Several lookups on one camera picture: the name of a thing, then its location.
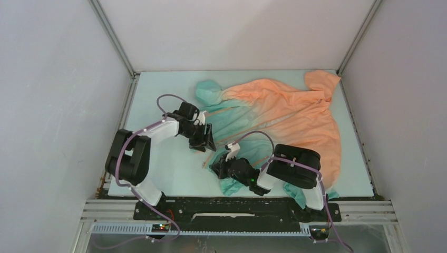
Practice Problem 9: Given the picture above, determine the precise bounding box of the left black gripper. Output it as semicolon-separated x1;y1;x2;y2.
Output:
180;122;216;153

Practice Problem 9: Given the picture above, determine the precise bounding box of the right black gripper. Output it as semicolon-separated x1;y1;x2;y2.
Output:
210;152;250;187

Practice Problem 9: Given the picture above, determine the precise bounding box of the orange and teal jacket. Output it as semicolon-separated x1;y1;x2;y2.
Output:
195;70;341;210

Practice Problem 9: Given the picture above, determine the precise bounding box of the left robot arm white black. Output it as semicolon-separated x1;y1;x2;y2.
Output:
105;102;217;220

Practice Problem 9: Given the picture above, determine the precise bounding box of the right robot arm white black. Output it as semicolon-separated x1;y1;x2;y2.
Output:
210;142;328;220

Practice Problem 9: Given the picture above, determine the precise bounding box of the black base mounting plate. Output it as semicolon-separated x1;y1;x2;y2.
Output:
133;197;342;232

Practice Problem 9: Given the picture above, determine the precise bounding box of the left small circuit board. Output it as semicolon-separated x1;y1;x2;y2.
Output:
151;223;171;232

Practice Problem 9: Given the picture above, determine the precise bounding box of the small circuit board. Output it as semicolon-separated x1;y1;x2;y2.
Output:
151;223;171;232
310;227;330;236

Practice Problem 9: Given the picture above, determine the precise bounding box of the right small circuit board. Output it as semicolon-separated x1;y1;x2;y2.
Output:
310;227;330;236

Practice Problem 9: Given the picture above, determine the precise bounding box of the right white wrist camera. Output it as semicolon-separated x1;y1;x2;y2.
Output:
225;142;240;161

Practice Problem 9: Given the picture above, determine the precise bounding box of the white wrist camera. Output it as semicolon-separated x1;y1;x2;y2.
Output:
193;111;207;125
225;142;240;161

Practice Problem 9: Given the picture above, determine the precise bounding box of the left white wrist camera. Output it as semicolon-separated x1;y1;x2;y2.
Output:
193;111;207;125

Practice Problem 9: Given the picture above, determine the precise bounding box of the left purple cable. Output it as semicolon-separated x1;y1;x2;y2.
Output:
92;93;191;250

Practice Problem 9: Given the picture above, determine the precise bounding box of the purple cable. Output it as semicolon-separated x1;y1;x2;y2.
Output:
92;93;191;250
234;131;354;253

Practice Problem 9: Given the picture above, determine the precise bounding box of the left corner metal post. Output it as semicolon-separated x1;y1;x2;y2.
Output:
88;0;137;79

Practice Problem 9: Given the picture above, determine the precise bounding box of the corner metal post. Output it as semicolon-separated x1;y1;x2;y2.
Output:
336;0;384;76
88;0;137;79

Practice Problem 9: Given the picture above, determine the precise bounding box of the grey slotted cable duct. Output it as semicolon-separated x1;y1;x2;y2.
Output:
91;223;310;237

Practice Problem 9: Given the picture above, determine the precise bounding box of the aluminium frame rail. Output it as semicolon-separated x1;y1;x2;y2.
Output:
81;197;398;225

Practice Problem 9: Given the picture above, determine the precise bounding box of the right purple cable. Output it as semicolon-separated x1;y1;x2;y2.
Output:
234;131;354;253

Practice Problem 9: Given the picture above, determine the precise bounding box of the right corner metal post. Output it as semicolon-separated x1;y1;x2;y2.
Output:
336;0;384;76

